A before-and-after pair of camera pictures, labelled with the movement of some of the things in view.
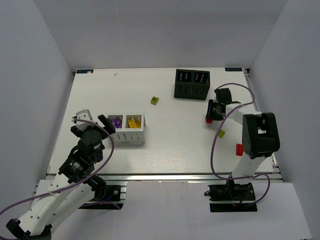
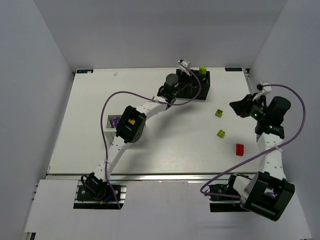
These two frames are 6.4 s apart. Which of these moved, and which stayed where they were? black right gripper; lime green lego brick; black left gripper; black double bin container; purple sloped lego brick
Moved: black left gripper; black right gripper
Stayed: black double bin container; purple sloped lego brick; lime green lego brick
